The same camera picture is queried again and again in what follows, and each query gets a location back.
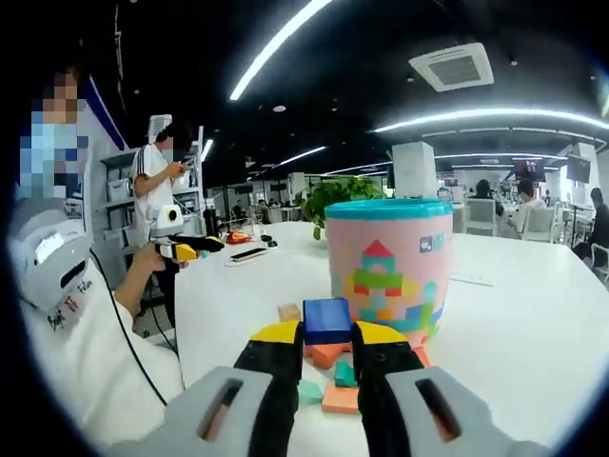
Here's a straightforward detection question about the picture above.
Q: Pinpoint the green potted plant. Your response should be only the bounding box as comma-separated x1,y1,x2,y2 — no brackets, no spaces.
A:
300,175,386,242

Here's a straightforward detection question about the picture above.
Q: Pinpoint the black device cable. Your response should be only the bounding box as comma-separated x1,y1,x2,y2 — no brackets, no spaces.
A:
88,247,187,406

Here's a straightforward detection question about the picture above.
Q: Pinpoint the person's left hand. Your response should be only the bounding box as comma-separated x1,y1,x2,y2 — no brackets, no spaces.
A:
126,241,192,288

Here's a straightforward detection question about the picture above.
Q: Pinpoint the white ribbed box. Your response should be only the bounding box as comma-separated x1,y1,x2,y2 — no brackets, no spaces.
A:
147,113,173,144

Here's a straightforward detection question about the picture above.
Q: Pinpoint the white chest-worn device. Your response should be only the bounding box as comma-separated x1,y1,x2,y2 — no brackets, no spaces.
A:
9,197,94,313

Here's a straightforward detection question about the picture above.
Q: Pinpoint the person's white shirt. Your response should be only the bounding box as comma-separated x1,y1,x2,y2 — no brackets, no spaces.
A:
18,270,187,444

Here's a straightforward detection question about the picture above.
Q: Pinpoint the hanging red-lit screen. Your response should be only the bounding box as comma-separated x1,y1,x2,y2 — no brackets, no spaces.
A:
512,159,546,182

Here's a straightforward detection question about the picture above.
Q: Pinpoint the grey metal storage shelf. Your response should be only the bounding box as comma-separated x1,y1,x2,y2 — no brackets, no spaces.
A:
99,126,206,248

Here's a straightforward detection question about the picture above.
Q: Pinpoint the hanging dark screen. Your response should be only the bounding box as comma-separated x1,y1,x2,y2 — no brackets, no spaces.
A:
565,154,593,183

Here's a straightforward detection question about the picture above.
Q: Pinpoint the blue cube toy block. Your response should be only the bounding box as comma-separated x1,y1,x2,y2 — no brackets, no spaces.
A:
302,297,354,347

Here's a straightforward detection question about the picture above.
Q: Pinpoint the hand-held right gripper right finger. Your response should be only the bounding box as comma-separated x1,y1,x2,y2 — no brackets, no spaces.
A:
351,320,551,457

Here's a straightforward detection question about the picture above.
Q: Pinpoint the white table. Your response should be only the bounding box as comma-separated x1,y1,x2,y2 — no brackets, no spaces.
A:
132,221,609,457

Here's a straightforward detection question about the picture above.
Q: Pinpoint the long ceiling light strip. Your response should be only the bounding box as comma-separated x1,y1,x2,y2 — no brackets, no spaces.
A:
229,0,334,102
370,108,609,134

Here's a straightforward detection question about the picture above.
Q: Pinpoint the white office chair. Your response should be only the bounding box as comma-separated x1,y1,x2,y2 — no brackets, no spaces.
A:
465,198,499,237
522,207,558,244

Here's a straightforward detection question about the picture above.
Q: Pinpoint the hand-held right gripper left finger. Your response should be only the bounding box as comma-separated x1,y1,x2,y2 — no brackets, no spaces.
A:
107,319,305,457

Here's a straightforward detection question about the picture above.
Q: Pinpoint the pink toy storage bucket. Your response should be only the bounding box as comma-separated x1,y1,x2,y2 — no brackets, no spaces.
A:
324,197,454,351

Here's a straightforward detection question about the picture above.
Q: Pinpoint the ceiling air conditioner vent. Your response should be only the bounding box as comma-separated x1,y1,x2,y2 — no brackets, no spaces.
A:
407,42,495,93

